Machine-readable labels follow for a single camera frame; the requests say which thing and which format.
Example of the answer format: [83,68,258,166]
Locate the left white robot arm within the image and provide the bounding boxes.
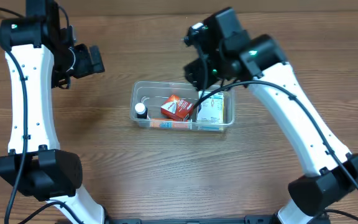
[0,1,108,223]

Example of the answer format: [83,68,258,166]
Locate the dark bottle white cap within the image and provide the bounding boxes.
[134,103,149,119]

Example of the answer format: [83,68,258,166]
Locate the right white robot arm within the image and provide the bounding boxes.
[184,7,358,223]

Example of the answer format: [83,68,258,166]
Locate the red Haleon box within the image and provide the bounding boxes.
[160,95,194,121]

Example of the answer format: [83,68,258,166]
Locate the orange tube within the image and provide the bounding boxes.
[150,118,193,129]

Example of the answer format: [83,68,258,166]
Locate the white medicine box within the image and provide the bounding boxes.
[196,92,224,124]

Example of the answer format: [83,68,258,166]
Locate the clear plastic container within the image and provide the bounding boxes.
[130,81,235,131]

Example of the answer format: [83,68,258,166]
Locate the blue VapoDrops box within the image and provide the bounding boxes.
[198,124,225,131]

